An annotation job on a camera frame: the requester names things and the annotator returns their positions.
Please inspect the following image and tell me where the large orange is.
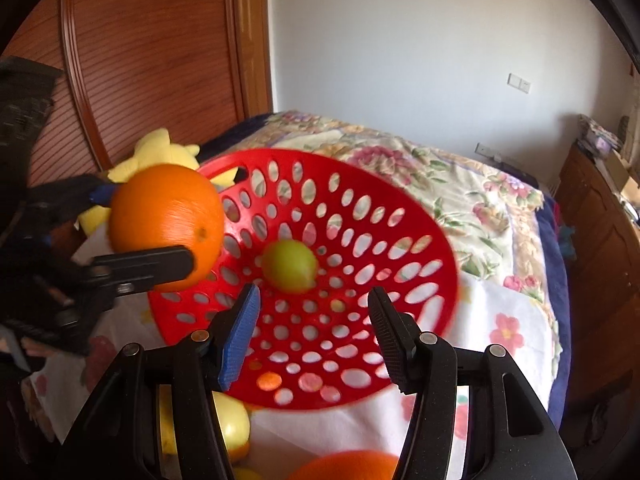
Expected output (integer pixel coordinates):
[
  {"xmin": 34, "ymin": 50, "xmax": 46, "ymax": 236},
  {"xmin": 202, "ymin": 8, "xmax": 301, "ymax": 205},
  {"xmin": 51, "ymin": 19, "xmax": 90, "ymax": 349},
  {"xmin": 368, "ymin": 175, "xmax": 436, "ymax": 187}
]
[
  {"xmin": 107, "ymin": 164, "xmax": 224, "ymax": 292},
  {"xmin": 288, "ymin": 450, "xmax": 398, "ymax": 480}
]

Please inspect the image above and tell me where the yellow-green pear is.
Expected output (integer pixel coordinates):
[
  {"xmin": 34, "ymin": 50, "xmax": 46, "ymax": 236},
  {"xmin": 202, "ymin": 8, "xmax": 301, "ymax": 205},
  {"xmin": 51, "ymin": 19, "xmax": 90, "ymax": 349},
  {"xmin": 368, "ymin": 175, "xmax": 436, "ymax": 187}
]
[{"xmin": 158, "ymin": 385, "xmax": 250, "ymax": 465}]

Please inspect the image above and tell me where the green apple front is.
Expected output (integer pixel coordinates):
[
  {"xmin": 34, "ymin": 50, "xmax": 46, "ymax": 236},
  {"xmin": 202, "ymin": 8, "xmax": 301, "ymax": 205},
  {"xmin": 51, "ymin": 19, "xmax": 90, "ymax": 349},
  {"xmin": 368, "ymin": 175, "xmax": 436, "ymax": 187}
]
[{"xmin": 262, "ymin": 240, "xmax": 319, "ymax": 294}]

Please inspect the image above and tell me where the yellow plush toy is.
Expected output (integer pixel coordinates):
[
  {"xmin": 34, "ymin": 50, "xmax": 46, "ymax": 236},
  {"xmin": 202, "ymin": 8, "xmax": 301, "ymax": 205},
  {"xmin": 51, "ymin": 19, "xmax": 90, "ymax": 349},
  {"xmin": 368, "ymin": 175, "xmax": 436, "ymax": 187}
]
[{"xmin": 77, "ymin": 128, "xmax": 218, "ymax": 237}]

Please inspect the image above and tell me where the white fruit-print tablecloth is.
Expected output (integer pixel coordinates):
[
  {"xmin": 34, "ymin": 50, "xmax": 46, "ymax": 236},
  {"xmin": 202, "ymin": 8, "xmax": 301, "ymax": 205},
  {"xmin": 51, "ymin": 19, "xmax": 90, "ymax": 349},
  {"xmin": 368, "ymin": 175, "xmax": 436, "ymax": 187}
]
[{"xmin": 23, "ymin": 273, "xmax": 558, "ymax": 479}]

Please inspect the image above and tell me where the floral bed quilt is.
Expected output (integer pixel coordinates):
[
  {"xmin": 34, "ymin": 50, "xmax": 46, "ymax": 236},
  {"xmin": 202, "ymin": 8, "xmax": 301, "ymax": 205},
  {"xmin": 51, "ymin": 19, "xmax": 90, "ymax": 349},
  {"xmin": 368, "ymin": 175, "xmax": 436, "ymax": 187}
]
[{"xmin": 197, "ymin": 112, "xmax": 572, "ymax": 424}]

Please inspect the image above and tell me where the red perforated plastic basket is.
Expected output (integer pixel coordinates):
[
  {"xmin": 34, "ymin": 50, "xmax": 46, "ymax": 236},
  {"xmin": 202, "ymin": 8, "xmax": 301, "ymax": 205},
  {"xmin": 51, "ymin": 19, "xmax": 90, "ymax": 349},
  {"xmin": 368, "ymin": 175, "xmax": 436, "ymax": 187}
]
[{"xmin": 149, "ymin": 148, "xmax": 459, "ymax": 411}]

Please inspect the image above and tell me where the wooden louvered wardrobe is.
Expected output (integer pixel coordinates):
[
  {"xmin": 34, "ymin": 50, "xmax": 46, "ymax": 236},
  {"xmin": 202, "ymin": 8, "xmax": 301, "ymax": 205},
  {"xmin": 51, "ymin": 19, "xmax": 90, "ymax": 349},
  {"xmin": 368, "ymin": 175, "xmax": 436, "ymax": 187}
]
[{"xmin": 1, "ymin": 0, "xmax": 273, "ymax": 184}]

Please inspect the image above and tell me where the wooden sideboard cabinet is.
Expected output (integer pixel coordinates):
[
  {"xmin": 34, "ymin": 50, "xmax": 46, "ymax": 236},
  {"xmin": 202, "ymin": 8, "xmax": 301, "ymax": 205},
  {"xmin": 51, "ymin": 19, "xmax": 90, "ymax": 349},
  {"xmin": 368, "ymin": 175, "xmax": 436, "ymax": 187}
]
[{"xmin": 554, "ymin": 142, "xmax": 640, "ymax": 411}]

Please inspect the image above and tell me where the cardboard box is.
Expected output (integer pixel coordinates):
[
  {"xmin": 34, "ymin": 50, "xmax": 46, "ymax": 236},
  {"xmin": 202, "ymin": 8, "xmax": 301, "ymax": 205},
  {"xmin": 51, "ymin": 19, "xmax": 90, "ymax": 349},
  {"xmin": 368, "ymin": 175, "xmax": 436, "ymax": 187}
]
[{"xmin": 604, "ymin": 151, "xmax": 640, "ymax": 205}]

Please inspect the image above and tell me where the stack of items on sideboard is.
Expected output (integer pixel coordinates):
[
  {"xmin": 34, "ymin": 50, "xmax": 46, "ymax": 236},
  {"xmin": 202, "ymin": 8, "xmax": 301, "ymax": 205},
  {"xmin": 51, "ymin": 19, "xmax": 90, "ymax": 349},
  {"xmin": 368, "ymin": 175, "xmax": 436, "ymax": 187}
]
[{"xmin": 578, "ymin": 114, "xmax": 622, "ymax": 158}]

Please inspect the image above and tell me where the wall power socket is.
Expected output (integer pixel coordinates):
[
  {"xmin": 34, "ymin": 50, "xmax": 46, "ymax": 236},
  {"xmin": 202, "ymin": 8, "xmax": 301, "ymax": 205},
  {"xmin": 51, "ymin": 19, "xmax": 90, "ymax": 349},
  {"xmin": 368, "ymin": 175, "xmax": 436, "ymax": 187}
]
[{"xmin": 474, "ymin": 143, "xmax": 502, "ymax": 162}]

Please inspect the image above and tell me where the white wall switch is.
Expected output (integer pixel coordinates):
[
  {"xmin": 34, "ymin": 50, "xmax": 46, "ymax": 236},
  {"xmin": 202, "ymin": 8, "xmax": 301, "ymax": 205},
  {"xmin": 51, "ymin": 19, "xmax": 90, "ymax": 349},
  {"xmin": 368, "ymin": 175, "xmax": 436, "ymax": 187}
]
[{"xmin": 506, "ymin": 73, "xmax": 530, "ymax": 94}]

